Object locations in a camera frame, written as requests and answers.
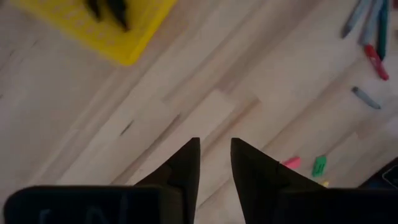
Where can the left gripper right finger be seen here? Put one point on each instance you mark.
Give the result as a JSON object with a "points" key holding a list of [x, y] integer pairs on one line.
{"points": [[255, 180]]}

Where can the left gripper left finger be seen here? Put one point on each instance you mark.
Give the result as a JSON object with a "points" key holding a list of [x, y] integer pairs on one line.
{"points": [[186, 174]]}

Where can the grey crayon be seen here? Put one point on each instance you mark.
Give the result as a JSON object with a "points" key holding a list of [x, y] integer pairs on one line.
{"points": [[370, 23], [354, 18], [365, 98]]}

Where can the green crayon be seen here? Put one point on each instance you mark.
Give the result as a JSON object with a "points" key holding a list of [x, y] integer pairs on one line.
{"points": [[382, 31]]}

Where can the pink eraser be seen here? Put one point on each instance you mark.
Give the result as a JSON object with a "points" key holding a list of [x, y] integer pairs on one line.
{"points": [[292, 162]]}

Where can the green eraser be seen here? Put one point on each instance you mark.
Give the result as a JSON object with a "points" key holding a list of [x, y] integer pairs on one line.
{"points": [[319, 166]]}

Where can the yellow highlighter pen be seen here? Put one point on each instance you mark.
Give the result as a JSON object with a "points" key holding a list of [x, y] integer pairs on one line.
{"points": [[325, 183]]}

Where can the black handheld device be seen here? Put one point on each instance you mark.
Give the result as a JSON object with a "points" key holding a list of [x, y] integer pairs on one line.
{"points": [[382, 179]]}

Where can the yellow plastic bin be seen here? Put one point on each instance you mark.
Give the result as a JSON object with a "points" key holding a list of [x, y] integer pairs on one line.
{"points": [[124, 46]]}

